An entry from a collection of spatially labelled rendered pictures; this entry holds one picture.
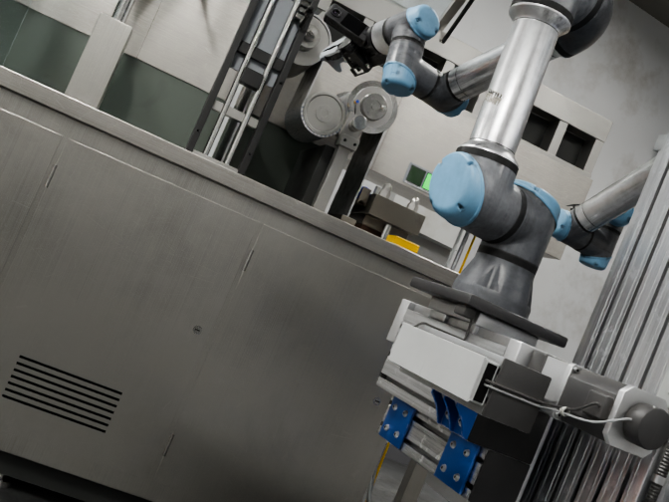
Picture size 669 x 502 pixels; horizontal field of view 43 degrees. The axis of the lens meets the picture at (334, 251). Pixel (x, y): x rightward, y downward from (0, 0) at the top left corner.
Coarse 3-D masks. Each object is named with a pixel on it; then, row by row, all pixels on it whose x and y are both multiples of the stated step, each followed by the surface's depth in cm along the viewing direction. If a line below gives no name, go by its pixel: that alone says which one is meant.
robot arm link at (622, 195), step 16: (624, 176) 206; (640, 176) 201; (608, 192) 207; (624, 192) 204; (640, 192) 202; (576, 208) 214; (592, 208) 210; (608, 208) 207; (624, 208) 206; (560, 224) 214; (576, 224) 213; (592, 224) 211; (560, 240) 217; (576, 240) 216
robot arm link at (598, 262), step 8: (600, 232) 221; (608, 232) 222; (616, 232) 222; (592, 240) 218; (600, 240) 220; (608, 240) 221; (616, 240) 223; (584, 248) 219; (592, 248) 220; (600, 248) 220; (608, 248) 222; (584, 256) 223; (592, 256) 222; (600, 256) 221; (608, 256) 222; (584, 264) 225; (592, 264) 222; (600, 264) 221
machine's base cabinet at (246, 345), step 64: (0, 128) 190; (64, 128) 193; (0, 192) 191; (64, 192) 194; (128, 192) 198; (192, 192) 202; (0, 256) 191; (64, 256) 195; (128, 256) 198; (192, 256) 202; (256, 256) 206; (320, 256) 210; (0, 320) 192; (64, 320) 196; (128, 320) 199; (192, 320) 203; (256, 320) 207; (320, 320) 211; (384, 320) 215; (0, 384) 193; (64, 384) 196; (128, 384) 200; (192, 384) 204; (256, 384) 208; (320, 384) 212; (0, 448) 194; (64, 448) 197; (128, 448) 201; (192, 448) 205; (256, 448) 209; (320, 448) 213
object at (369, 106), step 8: (368, 96) 236; (376, 96) 236; (360, 104) 237; (368, 104) 236; (376, 104) 236; (384, 104) 237; (368, 112) 236; (376, 112) 237; (384, 112) 237; (376, 120) 238
